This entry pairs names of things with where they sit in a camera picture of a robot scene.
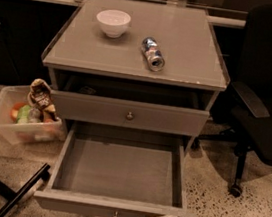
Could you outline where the grey drawer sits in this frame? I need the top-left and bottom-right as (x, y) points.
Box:
(35, 122), (193, 217)
(47, 71), (214, 140)

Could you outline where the grey top drawer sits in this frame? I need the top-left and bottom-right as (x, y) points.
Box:
(47, 71), (214, 140)

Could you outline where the grey drawer cabinet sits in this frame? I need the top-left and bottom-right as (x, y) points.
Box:
(30, 0), (240, 161)

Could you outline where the blue silver soda can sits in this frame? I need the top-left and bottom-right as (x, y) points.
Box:
(141, 37), (165, 72)

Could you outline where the green fruit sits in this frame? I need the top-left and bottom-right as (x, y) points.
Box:
(16, 104), (31, 124)

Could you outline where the crumpled chip bag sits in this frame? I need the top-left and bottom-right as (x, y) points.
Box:
(27, 78), (56, 114)

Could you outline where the clear plastic bin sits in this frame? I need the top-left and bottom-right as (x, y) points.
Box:
(0, 85), (66, 144)

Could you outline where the orange fruit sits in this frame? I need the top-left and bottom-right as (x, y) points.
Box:
(10, 102), (26, 122)

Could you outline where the white ceramic bowl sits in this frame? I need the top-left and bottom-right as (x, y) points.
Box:
(96, 9), (131, 38)

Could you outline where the black office chair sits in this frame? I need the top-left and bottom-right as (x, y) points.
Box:
(195, 3), (272, 197)

